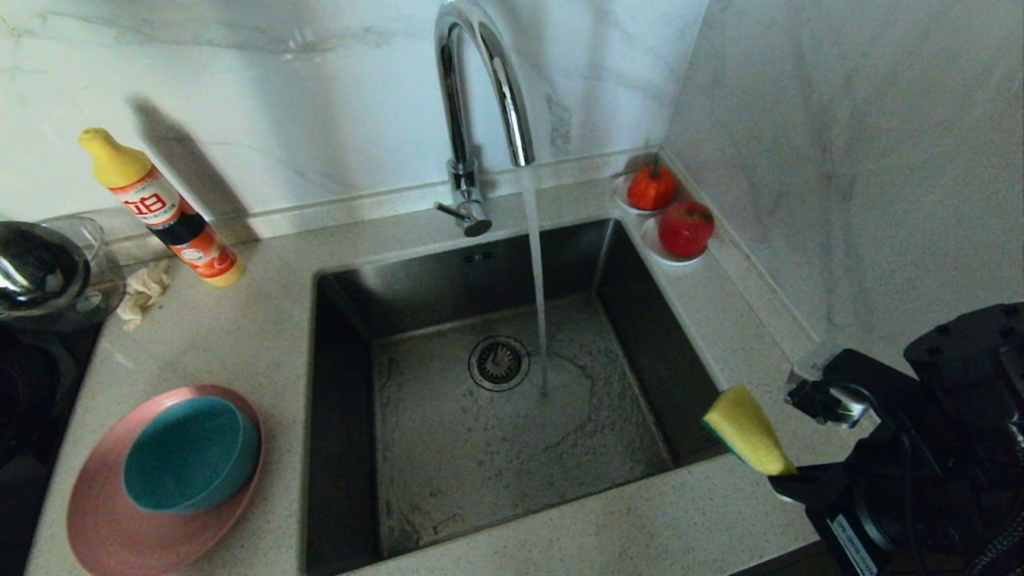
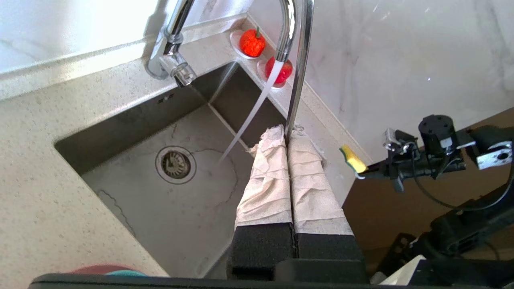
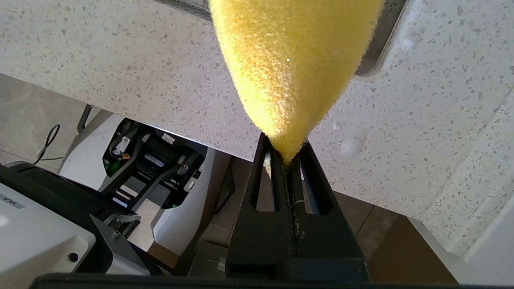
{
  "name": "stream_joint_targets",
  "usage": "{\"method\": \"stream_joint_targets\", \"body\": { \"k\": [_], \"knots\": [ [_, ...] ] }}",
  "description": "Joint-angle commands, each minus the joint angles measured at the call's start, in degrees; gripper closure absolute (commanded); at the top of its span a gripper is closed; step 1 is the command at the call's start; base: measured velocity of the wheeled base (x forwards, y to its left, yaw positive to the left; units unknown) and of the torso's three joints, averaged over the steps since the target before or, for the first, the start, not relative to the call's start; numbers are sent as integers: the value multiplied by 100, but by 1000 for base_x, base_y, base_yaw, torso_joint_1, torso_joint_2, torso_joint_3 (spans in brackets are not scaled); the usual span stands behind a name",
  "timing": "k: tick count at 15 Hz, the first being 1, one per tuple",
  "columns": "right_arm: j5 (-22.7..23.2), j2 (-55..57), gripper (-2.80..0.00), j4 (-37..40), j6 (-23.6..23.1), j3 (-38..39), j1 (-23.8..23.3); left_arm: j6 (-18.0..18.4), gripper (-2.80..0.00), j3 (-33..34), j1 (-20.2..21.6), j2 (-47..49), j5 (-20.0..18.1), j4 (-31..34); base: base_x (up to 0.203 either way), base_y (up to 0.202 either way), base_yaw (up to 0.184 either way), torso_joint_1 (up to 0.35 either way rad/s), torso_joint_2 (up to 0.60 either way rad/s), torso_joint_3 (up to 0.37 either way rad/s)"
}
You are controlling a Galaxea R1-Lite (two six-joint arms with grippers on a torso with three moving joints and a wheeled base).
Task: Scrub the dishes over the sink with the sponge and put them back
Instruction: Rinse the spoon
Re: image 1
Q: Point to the yellow green sponge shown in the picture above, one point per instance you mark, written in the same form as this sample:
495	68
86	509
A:
748	432

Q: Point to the clear glass bowl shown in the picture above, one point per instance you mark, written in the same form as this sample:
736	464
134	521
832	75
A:
104	272

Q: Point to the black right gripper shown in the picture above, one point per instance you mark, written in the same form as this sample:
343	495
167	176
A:
972	368

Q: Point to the yellow capped dish soap bottle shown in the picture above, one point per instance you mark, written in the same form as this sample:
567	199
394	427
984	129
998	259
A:
170	214

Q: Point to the stainless steel sink basin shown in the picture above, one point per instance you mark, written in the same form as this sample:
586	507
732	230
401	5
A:
496	480

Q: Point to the red apple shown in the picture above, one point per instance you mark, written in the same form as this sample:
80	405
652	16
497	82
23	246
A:
686	229

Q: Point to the clear running water stream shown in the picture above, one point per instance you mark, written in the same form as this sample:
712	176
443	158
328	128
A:
534	240

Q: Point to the black stove top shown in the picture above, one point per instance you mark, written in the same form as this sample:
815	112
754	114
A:
32	400

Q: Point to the round metal drain strainer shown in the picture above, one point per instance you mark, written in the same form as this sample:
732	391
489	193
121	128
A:
498	362

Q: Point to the small white dish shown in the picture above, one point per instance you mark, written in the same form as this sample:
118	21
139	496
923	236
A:
619	197
649	240

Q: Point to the teal bowl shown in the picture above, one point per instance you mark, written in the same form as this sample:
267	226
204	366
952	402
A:
190	456

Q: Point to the crumpled beige tissue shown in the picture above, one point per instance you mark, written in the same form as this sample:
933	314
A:
144	292

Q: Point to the pink plate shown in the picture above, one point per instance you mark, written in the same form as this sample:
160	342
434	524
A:
100	544

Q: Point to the chrome gooseneck faucet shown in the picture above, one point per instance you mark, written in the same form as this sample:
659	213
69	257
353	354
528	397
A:
462	120

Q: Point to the metal spoon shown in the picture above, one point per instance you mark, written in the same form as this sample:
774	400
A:
40	268

